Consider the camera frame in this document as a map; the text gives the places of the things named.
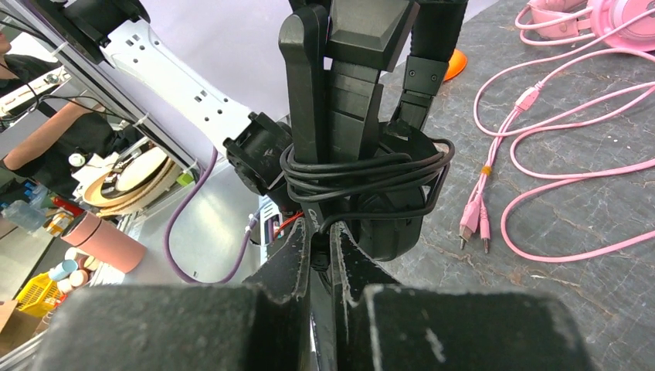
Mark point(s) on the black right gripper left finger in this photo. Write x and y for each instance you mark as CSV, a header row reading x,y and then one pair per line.
x,y
260,324

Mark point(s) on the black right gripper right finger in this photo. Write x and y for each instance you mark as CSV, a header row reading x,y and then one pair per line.
x,y
380,324

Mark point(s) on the black headphones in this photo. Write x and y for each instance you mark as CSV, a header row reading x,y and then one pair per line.
x,y
362,76

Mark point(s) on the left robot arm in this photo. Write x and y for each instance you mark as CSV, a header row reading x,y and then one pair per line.
x,y
119,33

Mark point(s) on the pink headphones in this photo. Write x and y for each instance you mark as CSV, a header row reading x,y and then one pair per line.
x,y
618,23

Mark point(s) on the pink cylinder roll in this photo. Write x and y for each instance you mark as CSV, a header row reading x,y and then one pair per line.
x,y
102,240

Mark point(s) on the round tape reels stack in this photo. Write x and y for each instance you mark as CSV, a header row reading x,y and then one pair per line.
x,y
133,182

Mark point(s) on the yellow plastic basket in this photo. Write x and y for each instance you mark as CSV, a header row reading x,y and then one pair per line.
x,y
39,296

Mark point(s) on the orange plastic piece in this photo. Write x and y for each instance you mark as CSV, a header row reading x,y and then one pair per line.
x,y
456,65

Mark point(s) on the person in black shirt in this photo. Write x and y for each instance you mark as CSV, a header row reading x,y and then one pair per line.
x,y
43,156

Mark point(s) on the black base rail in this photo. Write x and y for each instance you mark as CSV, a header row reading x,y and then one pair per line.
x,y
272,228

